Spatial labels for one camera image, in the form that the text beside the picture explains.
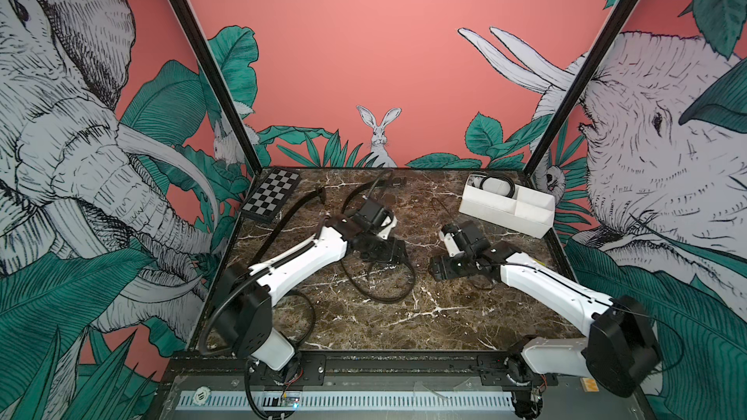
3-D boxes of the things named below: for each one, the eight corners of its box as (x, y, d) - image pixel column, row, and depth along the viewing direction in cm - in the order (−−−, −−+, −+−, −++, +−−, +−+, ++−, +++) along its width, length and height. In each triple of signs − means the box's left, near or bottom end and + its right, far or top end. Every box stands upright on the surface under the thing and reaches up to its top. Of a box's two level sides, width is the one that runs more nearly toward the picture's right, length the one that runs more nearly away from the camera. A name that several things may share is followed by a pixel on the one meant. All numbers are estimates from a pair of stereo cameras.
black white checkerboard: (243, 214, 106) (240, 210, 104) (276, 172, 121) (275, 167, 119) (270, 223, 104) (268, 218, 102) (301, 178, 119) (300, 173, 116)
